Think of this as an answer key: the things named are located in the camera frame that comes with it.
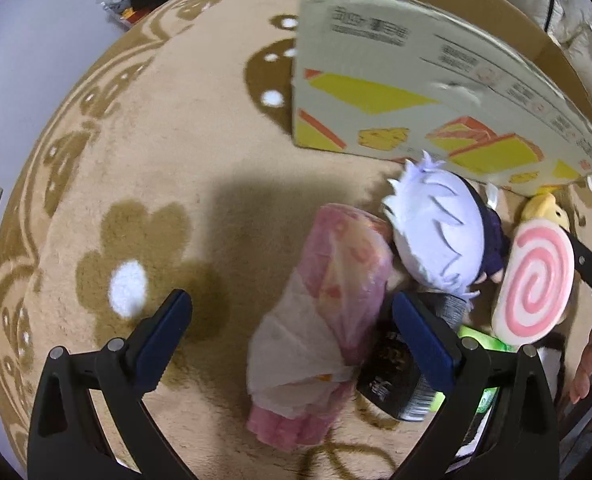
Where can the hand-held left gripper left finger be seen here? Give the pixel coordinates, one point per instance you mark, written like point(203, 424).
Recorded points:
point(163, 332)

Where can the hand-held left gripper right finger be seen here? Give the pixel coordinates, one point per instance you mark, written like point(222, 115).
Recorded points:
point(421, 340)

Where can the pink swirl plush cushion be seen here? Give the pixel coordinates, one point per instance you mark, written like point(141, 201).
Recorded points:
point(531, 280)

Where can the pink blanket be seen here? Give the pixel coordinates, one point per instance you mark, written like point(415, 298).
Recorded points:
point(326, 300)

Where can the white-haired plush doll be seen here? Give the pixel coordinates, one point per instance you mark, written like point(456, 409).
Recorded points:
point(433, 225)

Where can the printed cardboard box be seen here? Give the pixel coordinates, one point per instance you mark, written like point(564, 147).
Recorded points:
point(401, 60)

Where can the person's right hand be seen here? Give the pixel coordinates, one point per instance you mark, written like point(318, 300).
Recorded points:
point(587, 365)

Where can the black canned drink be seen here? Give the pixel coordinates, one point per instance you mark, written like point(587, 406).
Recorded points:
point(391, 370)

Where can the green packet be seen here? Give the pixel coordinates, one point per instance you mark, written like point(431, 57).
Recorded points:
point(486, 342)

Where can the yellow plush toy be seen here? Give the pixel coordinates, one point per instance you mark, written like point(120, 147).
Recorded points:
point(546, 212)

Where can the beige rug with brown flowers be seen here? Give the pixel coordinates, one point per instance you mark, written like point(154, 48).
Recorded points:
point(186, 135)

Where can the plastic bag with items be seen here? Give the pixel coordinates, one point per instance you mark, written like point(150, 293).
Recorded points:
point(118, 5)

